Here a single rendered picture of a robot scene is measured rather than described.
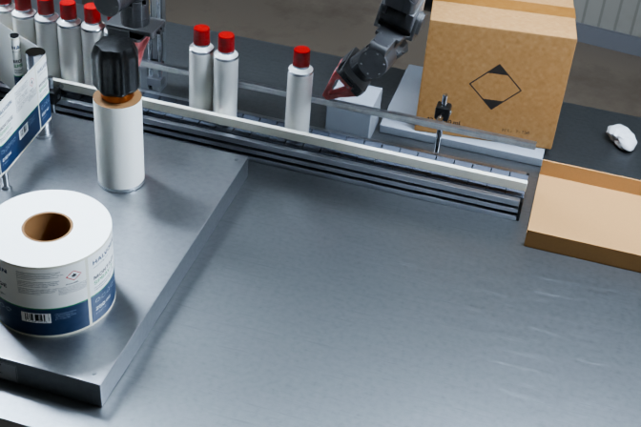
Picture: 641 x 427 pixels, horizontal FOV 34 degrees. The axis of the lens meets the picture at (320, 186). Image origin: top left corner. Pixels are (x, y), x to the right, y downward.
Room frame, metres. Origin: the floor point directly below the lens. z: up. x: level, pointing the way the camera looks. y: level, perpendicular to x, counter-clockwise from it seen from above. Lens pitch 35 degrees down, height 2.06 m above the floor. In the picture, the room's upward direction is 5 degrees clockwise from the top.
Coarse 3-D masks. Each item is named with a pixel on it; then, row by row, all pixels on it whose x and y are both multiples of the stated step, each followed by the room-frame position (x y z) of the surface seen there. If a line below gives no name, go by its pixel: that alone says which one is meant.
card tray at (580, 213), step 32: (544, 160) 1.85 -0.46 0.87; (544, 192) 1.79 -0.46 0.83; (576, 192) 1.80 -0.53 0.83; (608, 192) 1.81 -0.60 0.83; (640, 192) 1.80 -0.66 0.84; (544, 224) 1.67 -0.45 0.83; (576, 224) 1.68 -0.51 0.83; (608, 224) 1.69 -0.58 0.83; (640, 224) 1.70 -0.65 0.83; (576, 256) 1.58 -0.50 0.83; (608, 256) 1.57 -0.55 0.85; (640, 256) 1.55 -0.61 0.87
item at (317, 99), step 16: (144, 64) 1.96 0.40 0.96; (160, 64) 1.95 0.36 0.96; (240, 80) 1.91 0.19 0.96; (320, 96) 1.88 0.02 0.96; (368, 112) 1.84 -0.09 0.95; (384, 112) 1.84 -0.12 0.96; (400, 112) 1.84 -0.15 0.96; (432, 128) 1.81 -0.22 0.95; (448, 128) 1.80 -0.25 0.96; (464, 128) 1.80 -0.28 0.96; (512, 144) 1.77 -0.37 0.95; (528, 144) 1.77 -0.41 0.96
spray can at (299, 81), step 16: (304, 48) 1.85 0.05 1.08; (304, 64) 1.83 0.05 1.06; (288, 80) 1.83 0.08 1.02; (304, 80) 1.82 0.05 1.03; (288, 96) 1.83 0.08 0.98; (304, 96) 1.82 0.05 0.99; (288, 112) 1.83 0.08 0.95; (304, 112) 1.82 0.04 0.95; (288, 128) 1.83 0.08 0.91; (304, 128) 1.83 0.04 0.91
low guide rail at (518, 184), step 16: (64, 80) 1.93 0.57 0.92; (176, 112) 1.86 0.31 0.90; (192, 112) 1.85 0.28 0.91; (208, 112) 1.85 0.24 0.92; (240, 128) 1.83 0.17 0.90; (256, 128) 1.82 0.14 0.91; (272, 128) 1.81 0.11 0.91; (320, 144) 1.79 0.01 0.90; (336, 144) 1.78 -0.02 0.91; (352, 144) 1.78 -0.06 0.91; (384, 160) 1.76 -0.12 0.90; (400, 160) 1.75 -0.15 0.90; (416, 160) 1.74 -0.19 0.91; (432, 160) 1.74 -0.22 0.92; (464, 176) 1.72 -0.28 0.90; (480, 176) 1.71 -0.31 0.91; (496, 176) 1.71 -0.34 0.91
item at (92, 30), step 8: (88, 8) 1.94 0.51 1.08; (88, 16) 1.94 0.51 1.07; (96, 16) 1.94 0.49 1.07; (88, 24) 1.94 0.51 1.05; (96, 24) 1.94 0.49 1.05; (104, 24) 1.96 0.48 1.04; (88, 32) 1.93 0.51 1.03; (96, 32) 1.93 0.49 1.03; (88, 40) 1.93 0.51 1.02; (96, 40) 1.93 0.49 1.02; (88, 48) 1.93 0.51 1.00; (88, 56) 1.93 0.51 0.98; (88, 64) 1.93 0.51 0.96; (88, 72) 1.93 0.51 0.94; (88, 80) 1.93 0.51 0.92
